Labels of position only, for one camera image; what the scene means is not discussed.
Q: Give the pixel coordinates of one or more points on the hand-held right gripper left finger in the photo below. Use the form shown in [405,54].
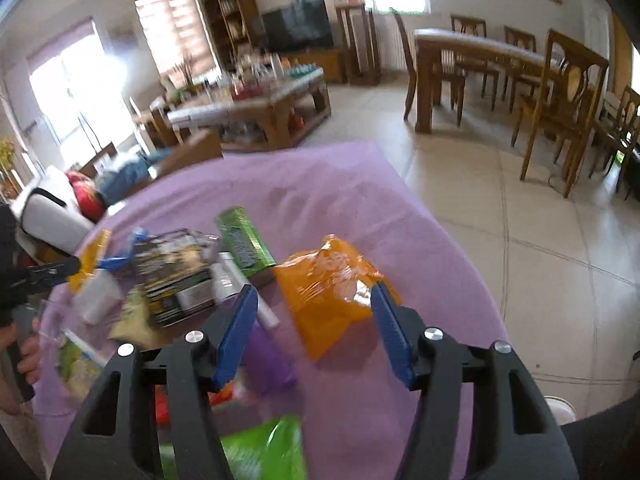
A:
[236,340]

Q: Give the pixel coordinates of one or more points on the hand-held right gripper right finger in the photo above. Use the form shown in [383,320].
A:
[395,342]

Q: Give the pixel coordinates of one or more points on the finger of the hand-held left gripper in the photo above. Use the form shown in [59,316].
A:
[59,267]

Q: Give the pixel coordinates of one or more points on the orange plastic bag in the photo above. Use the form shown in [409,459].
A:
[320,305]

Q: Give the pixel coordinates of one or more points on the black and yellow packet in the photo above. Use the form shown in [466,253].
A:
[170,270]

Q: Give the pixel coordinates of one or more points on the person's left hand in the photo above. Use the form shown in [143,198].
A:
[29,360]

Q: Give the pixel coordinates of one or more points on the orange wrapper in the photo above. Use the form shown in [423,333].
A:
[92,252]

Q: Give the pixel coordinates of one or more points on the purple bottle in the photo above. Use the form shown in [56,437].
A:
[270,360]

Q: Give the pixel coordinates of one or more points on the white sofa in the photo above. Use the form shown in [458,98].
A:
[50,225]

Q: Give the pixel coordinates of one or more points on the white cup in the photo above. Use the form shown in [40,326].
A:
[97,295]

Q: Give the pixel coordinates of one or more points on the blue plastic wrapper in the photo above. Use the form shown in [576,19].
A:
[122,255]

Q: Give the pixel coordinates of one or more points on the white tube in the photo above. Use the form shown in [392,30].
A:
[230,275]

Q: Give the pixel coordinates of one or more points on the red cushion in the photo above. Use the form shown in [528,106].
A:
[86,195]

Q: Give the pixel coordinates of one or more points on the yellow crumpled wrapper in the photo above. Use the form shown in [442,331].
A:
[132,317]

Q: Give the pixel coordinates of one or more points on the green and white packet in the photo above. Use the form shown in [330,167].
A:
[75,365]

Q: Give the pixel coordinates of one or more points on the red wrapper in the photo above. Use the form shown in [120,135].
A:
[162,407]

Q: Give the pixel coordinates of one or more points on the green snack packet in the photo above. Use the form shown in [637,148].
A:
[245,240]

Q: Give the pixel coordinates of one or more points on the blue cloth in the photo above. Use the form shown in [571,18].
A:
[125,180]

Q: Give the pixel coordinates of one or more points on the yellow flower plant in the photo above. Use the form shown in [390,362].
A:
[6,160]

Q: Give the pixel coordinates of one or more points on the bright green bag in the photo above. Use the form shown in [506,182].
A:
[270,455]

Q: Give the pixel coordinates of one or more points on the purple tablecloth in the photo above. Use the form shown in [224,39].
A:
[325,195]

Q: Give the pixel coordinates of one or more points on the bright balcony door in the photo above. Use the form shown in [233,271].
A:
[75,95]

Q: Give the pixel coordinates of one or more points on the white bucket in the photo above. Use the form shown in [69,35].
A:
[557,407]

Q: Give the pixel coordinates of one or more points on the brown wooden furniture piece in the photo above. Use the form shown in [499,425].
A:
[195,152]

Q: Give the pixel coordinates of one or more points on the wooden coffee table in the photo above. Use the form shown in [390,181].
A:
[280,110]

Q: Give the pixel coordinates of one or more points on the cluster of small bottles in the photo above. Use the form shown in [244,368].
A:
[250,80]

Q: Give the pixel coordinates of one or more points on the pink striped window blind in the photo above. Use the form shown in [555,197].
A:
[172,30]

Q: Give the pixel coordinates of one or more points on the wooden dining chair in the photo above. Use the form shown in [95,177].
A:
[555,105]
[625,110]
[520,40]
[407,70]
[470,27]

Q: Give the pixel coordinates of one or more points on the wooden television cabinet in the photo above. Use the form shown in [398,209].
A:
[325,62]

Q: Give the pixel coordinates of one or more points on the tall wooden stand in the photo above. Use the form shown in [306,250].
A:
[357,45]

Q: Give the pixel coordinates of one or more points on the wooden bookshelf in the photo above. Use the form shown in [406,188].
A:
[235,20]

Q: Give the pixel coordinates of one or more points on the wooden dining table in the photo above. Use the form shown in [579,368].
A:
[470,45]

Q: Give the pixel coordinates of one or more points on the black television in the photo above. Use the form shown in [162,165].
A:
[297,25]

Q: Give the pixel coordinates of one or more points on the small framed wall picture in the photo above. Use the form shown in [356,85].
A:
[122,32]

